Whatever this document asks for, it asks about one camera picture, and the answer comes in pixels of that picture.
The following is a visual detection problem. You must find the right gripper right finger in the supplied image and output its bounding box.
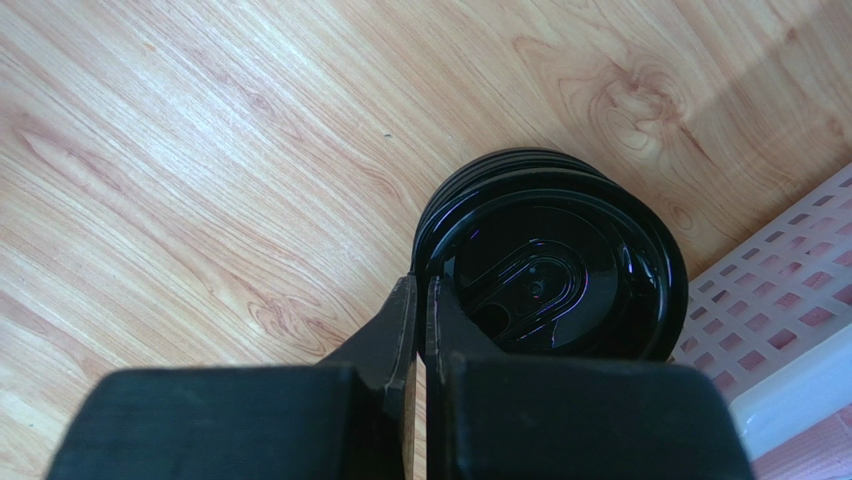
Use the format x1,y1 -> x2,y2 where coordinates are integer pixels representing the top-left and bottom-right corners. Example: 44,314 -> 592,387
425,278 -> 753,479

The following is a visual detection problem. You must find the black plastic cup lid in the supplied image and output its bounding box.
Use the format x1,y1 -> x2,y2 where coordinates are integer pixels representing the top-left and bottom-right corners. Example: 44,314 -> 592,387
425,169 -> 670,361

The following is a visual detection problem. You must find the white plastic basket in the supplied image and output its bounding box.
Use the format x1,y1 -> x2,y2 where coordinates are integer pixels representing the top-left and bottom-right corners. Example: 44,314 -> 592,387
672,168 -> 851,458

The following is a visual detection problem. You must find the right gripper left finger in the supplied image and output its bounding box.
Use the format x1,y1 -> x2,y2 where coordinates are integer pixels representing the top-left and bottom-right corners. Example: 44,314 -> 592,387
48,275 -> 418,479

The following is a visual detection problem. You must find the stack of black lids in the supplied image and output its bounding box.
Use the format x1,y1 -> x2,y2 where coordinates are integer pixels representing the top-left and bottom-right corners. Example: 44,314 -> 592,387
411,146 -> 689,364

